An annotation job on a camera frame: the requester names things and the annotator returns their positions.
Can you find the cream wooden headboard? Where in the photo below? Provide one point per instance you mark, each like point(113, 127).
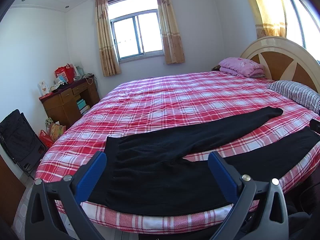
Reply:
point(283, 59)

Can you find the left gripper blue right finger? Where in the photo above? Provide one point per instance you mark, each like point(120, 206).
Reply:
point(271, 221)

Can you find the side window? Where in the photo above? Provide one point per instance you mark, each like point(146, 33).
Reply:
point(302, 27)

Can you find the black pants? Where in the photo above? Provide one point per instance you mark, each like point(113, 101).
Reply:
point(148, 174)

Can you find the right beige curtain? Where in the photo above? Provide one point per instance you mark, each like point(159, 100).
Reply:
point(172, 43)

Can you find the red bag on floor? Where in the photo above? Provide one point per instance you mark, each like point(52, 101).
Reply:
point(46, 139)

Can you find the white box on desk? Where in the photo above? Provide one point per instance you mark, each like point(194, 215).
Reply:
point(43, 87)

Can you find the window with metal frame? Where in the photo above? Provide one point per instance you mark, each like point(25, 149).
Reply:
point(135, 29)

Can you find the left beige curtain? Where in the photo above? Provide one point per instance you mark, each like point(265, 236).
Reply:
point(108, 56)

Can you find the striped pillow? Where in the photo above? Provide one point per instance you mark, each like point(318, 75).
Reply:
point(299, 93)

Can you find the red plaid bed sheet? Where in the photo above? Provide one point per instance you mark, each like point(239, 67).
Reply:
point(163, 102)

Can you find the yellow side curtain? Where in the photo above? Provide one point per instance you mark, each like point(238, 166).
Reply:
point(270, 17)

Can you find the red gift bag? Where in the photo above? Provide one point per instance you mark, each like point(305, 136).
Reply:
point(66, 72)

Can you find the beige curtain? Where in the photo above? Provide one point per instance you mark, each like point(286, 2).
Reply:
point(172, 43)
point(108, 56)

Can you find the folded pink blanket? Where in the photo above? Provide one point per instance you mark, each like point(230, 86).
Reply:
point(241, 67)

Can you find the patterned gift bag on floor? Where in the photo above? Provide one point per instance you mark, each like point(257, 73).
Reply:
point(56, 131)

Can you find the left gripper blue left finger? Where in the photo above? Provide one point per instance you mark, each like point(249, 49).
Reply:
point(43, 220)

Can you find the black folding chair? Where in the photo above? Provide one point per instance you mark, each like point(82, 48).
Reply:
point(21, 143)

